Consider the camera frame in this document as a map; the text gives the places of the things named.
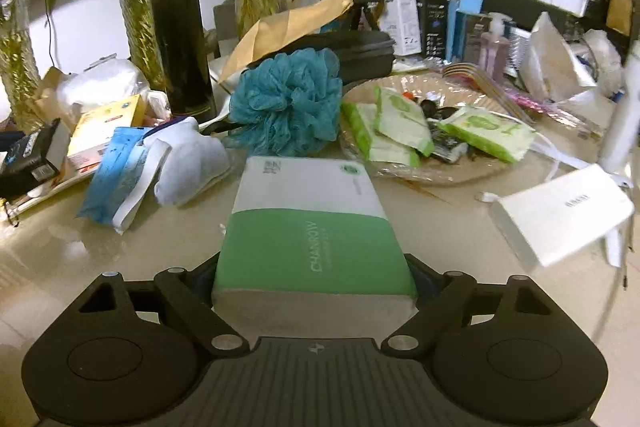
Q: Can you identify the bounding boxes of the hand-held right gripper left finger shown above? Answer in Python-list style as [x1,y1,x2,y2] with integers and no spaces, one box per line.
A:
[70,257,250,358]

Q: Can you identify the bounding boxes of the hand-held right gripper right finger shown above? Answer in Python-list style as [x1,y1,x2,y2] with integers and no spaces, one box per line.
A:
[386,254,561,354]

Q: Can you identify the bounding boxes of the green white tissue pack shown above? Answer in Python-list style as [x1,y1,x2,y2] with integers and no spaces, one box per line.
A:
[211,156,419,334]

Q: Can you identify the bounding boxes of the teal bath loofah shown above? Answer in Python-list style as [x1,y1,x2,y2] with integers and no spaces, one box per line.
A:
[229,48,344,156]

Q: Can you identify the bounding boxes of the plate of green wipe packets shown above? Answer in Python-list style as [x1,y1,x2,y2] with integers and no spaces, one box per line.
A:
[340,74,539,186]

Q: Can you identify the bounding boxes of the white sock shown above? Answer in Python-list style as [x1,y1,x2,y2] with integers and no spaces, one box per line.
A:
[145,117,232,208]

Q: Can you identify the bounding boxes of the green wet wipe packet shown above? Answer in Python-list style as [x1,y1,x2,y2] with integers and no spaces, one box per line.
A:
[437,106,537,164]
[367,142,421,168]
[342,102,382,160]
[375,87,435,156]

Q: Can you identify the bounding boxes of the blue packet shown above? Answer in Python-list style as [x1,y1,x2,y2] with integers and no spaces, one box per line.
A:
[77,127,172,236]

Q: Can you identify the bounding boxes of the white power bank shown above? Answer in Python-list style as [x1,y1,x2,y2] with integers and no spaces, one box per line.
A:
[490,164,636,269]

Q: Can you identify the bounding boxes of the yellow carton box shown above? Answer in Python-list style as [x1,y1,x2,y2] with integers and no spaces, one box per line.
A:
[65,94,149,174]

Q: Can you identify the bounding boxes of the pink patterned wrapper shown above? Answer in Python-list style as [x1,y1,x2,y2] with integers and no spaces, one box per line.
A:
[440,62,542,124]

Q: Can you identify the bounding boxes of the small black box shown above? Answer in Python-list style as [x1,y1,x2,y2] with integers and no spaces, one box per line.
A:
[0,119,72,200]

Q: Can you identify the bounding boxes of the white plastic bag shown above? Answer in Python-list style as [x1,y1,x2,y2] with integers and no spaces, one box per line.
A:
[55,57,151,114]

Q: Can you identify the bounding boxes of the black zip case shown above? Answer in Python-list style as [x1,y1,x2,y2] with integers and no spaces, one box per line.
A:
[300,32,396,84]

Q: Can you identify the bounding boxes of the pink soap bottle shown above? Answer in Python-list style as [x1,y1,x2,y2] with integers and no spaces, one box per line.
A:
[480,14,516,80]

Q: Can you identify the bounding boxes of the black thermos bottle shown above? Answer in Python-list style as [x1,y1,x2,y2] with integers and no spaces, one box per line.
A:
[145,0,218,118]

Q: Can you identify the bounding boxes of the blue carton box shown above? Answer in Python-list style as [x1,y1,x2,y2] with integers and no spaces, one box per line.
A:
[447,0,494,64]

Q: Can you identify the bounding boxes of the white spray bottle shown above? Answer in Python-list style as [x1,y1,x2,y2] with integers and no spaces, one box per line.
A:
[599,54,640,180]

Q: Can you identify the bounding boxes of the white paper bag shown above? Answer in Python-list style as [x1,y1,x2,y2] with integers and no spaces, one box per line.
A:
[520,12,599,100]

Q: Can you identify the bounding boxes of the black carton box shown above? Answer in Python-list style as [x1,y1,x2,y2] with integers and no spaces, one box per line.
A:
[424,0,454,58]

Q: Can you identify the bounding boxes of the brown paper envelope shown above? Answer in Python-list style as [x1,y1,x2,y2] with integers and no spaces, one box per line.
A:
[218,0,356,84]

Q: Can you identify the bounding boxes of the white carton box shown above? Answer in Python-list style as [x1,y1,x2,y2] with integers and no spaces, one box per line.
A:
[382,0,426,56]

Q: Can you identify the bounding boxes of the flat black box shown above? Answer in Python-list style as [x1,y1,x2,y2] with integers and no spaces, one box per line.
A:
[480,0,601,34]

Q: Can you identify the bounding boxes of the white charging cable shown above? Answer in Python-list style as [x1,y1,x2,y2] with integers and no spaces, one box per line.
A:
[475,141,592,204]

